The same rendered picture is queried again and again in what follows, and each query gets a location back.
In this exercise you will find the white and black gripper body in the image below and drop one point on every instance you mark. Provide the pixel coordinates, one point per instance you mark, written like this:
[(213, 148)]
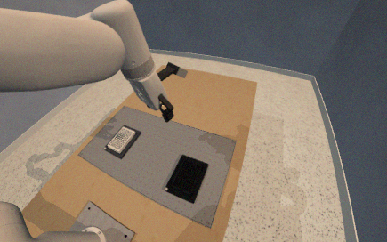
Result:
[(148, 88)]

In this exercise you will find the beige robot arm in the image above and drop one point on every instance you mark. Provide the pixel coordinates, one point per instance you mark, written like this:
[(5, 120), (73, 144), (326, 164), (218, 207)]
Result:
[(40, 51)]

